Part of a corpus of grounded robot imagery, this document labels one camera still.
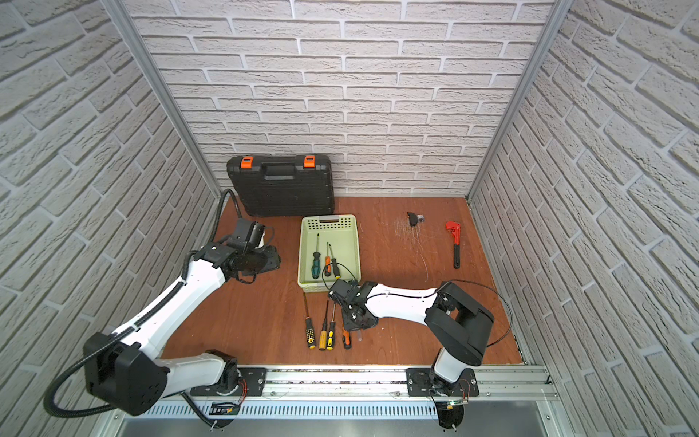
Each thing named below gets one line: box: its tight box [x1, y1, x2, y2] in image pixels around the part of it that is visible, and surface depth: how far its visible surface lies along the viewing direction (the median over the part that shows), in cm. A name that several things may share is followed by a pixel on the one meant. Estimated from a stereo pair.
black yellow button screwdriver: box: [326, 301, 336, 351], surface depth 82 cm
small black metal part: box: [406, 211, 426, 228], surface depth 112 cm
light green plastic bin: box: [297, 213, 362, 293], surface depth 103 cm
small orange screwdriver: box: [324, 241, 333, 277], surface depth 97 cm
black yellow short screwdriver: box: [328, 243, 342, 280], surface depth 97 cm
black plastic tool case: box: [226, 154, 335, 218], surface depth 96 cm
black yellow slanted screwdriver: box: [303, 291, 316, 350], surface depth 82 cm
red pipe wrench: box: [445, 221, 462, 270], surface depth 108 cm
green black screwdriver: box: [311, 233, 322, 280], surface depth 96 cm
